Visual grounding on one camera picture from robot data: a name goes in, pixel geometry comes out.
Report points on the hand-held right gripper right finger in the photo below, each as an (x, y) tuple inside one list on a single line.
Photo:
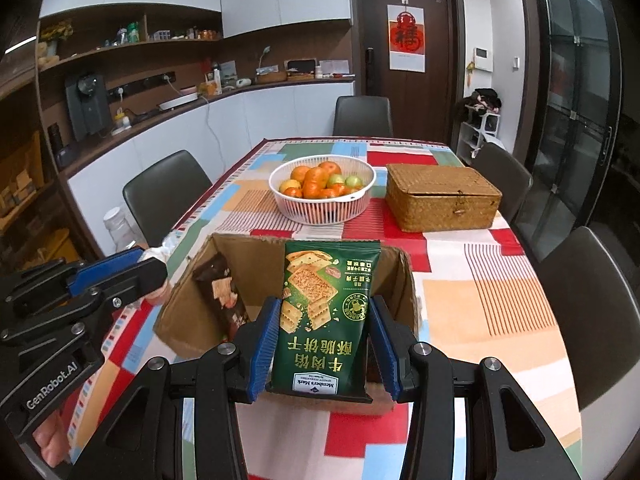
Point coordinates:
[(382, 345)]

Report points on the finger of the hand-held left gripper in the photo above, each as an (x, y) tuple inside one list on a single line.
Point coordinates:
[(135, 277), (107, 265)]

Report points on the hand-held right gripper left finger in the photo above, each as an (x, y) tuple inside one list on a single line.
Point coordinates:
[(265, 345)]

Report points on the green cracker packet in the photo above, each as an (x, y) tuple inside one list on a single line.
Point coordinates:
[(320, 320)]

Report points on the cardboard box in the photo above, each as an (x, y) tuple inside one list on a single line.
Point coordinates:
[(180, 320)]

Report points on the brown snack packet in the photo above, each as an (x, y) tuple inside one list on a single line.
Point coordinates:
[(225, 295)]

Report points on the person's left hand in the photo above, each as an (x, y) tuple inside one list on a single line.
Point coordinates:
[(50, 440)]

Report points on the pink drink bottle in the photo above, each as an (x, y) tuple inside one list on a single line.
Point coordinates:
[(119, 227)]

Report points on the dark grey dining chair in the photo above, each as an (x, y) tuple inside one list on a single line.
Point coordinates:
[(500, 180), (595, 310), (165, 195), (362, 115)]

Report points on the wooden shelf cabinet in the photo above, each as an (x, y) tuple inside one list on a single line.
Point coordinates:
[(25, 175)]

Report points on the black thermos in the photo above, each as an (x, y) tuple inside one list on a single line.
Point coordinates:
[(55, 137)]

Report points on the white plastic fruit basket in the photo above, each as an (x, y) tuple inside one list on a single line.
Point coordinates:
[(320, 212)]

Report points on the small yellow bottle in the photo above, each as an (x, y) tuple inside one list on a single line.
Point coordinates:
[(122, 120)]

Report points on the wicker box with lid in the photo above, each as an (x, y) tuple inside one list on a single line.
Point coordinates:
[(440, 200)]

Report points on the black coffee machine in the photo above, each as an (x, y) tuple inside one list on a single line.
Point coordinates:
[(87, 105)]

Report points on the green fruit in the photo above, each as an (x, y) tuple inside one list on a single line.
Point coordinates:
[(336, 180), (354, 180)]

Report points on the pile of oranges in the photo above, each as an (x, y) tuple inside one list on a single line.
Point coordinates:
[(315, 180)]

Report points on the white flat appliance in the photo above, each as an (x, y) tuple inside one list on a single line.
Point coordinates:
[(177, 101)]

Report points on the orange container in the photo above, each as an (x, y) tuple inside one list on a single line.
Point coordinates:
[(210, 88)]

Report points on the white lower cabinets with counter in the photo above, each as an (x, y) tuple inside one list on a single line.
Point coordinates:
[(270, 115)]

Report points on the white roll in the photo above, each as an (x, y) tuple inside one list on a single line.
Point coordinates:
[(243, 83)]

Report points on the white shoe rack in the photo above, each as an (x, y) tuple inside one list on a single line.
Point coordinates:
[(475, 140)]

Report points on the green and white box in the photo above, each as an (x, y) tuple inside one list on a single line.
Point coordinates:
[(228, 72)]

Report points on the green bottles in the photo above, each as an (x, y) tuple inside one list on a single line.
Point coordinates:
[(132, 32)]

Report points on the yellow flowers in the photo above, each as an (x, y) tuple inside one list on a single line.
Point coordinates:
[(56, 31)]

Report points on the shallow wicker tray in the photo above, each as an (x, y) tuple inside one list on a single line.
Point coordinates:
[(271, 77)]

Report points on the dark brown door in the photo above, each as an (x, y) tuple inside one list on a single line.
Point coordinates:
[(440, 105)]

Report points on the orange jars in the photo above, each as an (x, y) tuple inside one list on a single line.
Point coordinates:
[(207, 35)]

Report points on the gooseneck desk lamp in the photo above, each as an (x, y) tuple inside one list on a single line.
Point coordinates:
[(266, 51)]

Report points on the dark bags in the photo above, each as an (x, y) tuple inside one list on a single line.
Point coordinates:
[(482, 100)]

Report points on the black framed box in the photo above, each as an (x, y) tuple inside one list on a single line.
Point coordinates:
[(301, 67)]

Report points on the white card stand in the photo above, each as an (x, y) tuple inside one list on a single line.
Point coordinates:
[(335, 67)]

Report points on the yellow hanging ornament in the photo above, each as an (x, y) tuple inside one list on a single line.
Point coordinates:
[(470, 74)]

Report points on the white intercom panel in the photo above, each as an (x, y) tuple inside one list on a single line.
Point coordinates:
[(481, 59)]

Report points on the black framed glass sliding door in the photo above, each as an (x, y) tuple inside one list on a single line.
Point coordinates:
[(575, 110)]

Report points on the wall power outlets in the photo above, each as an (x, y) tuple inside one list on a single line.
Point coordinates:
[(150, 82)]

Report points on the wooden wall shelf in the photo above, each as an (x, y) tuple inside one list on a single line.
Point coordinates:
[(125, 49)]

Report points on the red and white wall calendar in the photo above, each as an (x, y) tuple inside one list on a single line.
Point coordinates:
[(406, 35)]

